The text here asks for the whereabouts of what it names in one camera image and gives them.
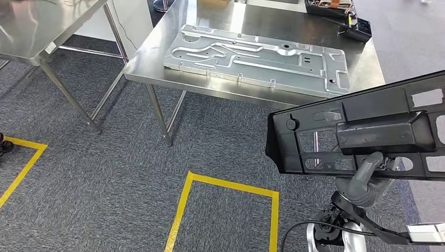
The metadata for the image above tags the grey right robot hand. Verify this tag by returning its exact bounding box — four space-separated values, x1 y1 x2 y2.
354 151 406 191

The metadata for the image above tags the black plastic license plate bracket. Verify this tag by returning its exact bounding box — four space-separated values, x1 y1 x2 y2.
265 70 445 182

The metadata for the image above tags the stainless steel workbench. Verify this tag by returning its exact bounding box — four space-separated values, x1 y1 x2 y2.
122 0 387 148

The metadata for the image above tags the small black box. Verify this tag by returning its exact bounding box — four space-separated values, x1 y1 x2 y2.
342 17 373 44

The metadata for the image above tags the stamped silver metal panel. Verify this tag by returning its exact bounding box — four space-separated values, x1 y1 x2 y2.
162 23 351 99

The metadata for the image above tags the dark round base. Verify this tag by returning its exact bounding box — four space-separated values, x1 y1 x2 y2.
153 0 176 13

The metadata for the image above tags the stainless steel table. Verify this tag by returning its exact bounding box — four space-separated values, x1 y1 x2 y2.
0 0 129 134

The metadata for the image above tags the small black object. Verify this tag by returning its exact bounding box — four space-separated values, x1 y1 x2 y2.
0 132 15 159

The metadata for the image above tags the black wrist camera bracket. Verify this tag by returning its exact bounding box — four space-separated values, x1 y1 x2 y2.
330 191 411 246

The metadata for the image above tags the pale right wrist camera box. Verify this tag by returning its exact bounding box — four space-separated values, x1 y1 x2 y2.
406 222 445 244

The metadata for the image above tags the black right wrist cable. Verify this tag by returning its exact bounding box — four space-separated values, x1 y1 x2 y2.
280 220 376 252

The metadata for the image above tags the black tray with straps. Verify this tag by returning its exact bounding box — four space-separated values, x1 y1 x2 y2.
304 0 357 19

